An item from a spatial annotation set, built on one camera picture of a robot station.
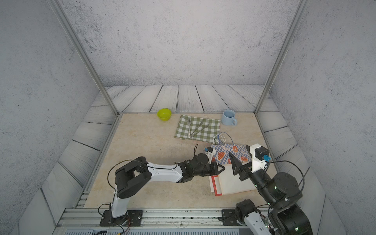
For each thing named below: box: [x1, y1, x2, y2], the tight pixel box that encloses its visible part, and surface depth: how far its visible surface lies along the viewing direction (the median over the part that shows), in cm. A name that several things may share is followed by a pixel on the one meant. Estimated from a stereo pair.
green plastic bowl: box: [157, 108, 172, 122], surface depth 121 cm
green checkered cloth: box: [174, 114, 221, 143], surface depth 113 cm
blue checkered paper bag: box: [210, 143, 257, 196], surface depth 81 cm
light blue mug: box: [221, 109, 237, 127], surface depth 113 cm
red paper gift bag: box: [211, 175, 223, 197], surface depth 84 cm
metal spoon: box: [187, 117, 192, 139], surface depth 116 cm
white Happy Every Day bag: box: [208, 175, 214, 193], surface depth 85 cm
